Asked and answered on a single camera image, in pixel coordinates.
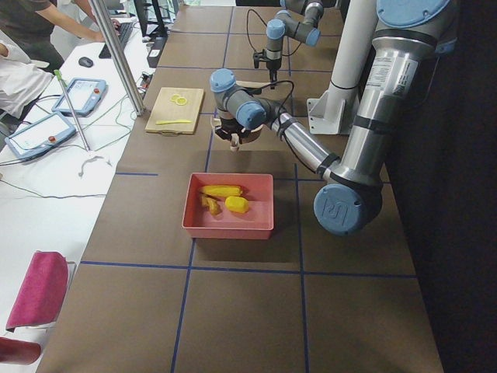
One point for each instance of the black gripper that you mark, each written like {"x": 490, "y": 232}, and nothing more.
{"x": 232, "y": 127}
{"x": 272, "y": 65}

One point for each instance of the beige plastic dustpan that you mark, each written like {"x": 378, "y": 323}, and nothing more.
{"x": 255, "y": 133}

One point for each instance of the tan toy ginger root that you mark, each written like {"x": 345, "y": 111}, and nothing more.
{"x": 210, "y": 204}

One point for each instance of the beige hand brush black bristles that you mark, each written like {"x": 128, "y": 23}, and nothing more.
{"x": 253, "y": 85}

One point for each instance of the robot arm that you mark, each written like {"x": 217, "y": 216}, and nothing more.
{"x": 407, "y": 33}
{"x": 297, "y": 20}

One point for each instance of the pink plastic bin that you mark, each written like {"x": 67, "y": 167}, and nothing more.
{"x": 256, "y": 223}

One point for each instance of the yellow plastic toy knife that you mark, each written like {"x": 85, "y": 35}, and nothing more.
{"x": 176, "y": 121}

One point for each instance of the wooden cutting board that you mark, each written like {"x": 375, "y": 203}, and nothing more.
{"x": 165, "y": 109}

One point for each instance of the far blue teach pendant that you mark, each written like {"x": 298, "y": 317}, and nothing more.
{"x": 85, "y": 94}

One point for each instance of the blue teach pendant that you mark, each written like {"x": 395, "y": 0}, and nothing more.
{"x": 85, "y": 94}
{"x": 40, "y": 137}

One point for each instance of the black computer mouse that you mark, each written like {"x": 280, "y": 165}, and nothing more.
{"x": 85, "y": 62}

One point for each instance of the thin metal rod stand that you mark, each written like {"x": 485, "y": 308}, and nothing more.
{"x": 92, "y": 155}

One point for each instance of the near blue teach pendant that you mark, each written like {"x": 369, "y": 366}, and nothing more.
{"x": 40, "y": 137}

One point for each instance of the person in white shirt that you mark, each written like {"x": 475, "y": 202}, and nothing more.
{"x": 21, "y": 80}

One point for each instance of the person in dark shirt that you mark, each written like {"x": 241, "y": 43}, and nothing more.
{"x": 30, "y": 25}

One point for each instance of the magenta cloth on stand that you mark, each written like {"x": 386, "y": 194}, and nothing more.
{"x": 42, "y": 291}

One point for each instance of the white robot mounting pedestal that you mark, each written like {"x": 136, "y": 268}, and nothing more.
{"x": 334, "y": 111}

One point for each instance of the aluminium frame post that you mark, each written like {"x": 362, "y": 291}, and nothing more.
{"x": 117, "y": 54}

